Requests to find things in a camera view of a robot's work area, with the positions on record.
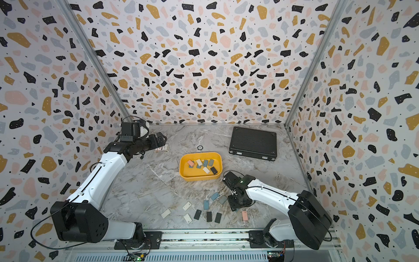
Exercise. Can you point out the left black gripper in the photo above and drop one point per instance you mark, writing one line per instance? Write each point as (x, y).
(155, 144)

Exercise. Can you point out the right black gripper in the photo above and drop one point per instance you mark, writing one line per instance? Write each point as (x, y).
(233, 206)

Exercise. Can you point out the black eraser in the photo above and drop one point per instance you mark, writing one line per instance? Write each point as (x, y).
(209, 216)
(197, 214)
(214, 170)
(218, 218)

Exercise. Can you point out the yellow plastic storage box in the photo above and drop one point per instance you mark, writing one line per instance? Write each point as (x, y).
(194, 174)

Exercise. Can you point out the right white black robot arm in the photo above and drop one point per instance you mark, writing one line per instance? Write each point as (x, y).
(307, 221)

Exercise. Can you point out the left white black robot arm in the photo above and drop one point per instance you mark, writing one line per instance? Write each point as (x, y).
(79, 219)

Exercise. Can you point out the small card box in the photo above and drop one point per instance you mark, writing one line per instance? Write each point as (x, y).
(164, 148)

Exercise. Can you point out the white eraser bottom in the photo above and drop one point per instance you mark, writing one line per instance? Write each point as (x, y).
(187, 218)

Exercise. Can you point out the black hard case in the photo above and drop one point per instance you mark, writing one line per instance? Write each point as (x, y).
(254, 143)

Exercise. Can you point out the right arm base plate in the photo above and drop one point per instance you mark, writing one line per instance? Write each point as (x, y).
(259, 239)

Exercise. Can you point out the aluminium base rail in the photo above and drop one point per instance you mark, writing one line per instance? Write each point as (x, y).
(207, 245)

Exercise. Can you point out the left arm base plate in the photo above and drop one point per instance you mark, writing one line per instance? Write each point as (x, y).
(151, 241)

